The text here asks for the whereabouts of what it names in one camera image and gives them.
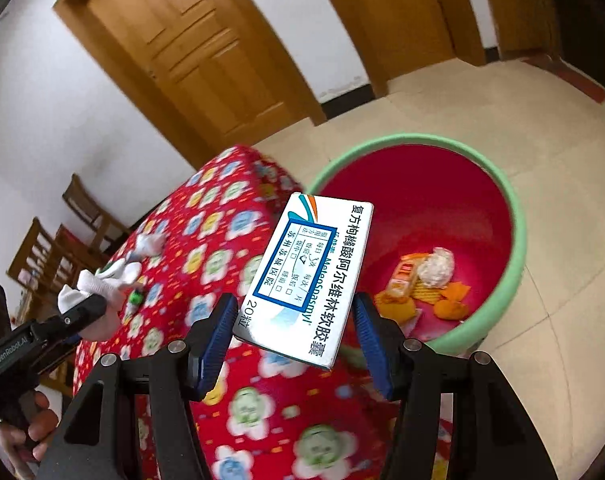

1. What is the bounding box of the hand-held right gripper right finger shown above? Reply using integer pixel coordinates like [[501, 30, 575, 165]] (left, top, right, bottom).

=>
[[351, 292, 558, 480]]

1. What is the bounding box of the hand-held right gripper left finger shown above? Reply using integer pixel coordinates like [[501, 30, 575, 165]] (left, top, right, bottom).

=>
[[35, 292, 239, 480]]

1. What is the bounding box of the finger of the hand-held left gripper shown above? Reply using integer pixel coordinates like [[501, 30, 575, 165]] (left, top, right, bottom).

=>
[[57, 294, 108, 343]]

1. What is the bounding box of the twisted white tissue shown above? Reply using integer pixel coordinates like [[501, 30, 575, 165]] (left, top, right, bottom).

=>
[[57, 259, 144, 312]]

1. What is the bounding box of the orange wrapper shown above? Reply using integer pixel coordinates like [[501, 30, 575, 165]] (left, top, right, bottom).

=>
[[374, 291, 419, 323], [434, 281, 473, 321]]

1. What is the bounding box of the orange snack packet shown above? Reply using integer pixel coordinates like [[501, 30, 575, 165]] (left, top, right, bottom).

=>
[[387, 254, 426, 301]]

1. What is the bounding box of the yellow foam fruit net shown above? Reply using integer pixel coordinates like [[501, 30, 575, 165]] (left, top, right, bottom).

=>
[[410, 280, 446, 306]]

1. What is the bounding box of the white paper ball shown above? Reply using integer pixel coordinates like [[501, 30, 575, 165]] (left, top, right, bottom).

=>
[[417, 247, 456, 288]]

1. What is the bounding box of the white and blue medicine box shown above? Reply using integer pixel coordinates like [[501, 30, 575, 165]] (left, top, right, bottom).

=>
[[231, 192, 374, 372]]

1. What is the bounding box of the red basin with green rim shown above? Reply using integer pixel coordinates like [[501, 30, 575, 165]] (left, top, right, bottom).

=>
[[305, 133, 527, 356]]

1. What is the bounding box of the person's left hand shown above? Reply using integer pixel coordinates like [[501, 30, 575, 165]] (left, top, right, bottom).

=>
[[0, 390, 60, 461]]

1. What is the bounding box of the tall wooden dining chair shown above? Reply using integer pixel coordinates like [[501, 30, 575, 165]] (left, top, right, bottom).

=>
[[7, 217, 108, 306]]

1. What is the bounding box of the crumpled patterned white paper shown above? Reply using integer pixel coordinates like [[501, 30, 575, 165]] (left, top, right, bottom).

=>
[[134, 232, 166, 257]]

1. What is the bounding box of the red smiley flower tablecloth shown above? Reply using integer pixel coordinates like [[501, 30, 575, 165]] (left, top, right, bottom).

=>
[[72, 145, 453, 480]]

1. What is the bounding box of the wooden panel door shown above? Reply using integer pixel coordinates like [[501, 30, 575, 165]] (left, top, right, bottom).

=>
[[52, 0, 328, 171]]

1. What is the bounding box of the red doormat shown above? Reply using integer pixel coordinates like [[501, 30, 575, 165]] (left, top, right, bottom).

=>
[[520, 52, 605, 103]]

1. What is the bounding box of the wooden chair by wall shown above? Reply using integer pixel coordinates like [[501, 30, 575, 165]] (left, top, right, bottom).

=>
[[62, 174, 133, 256]]

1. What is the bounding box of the wooden door with handle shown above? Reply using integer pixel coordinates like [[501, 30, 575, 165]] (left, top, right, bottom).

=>
[[305, 0, 486, 98]]

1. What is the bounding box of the dark wooden door frame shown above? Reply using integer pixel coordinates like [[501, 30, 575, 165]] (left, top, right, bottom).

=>
[[475, 0, 563, 61]]

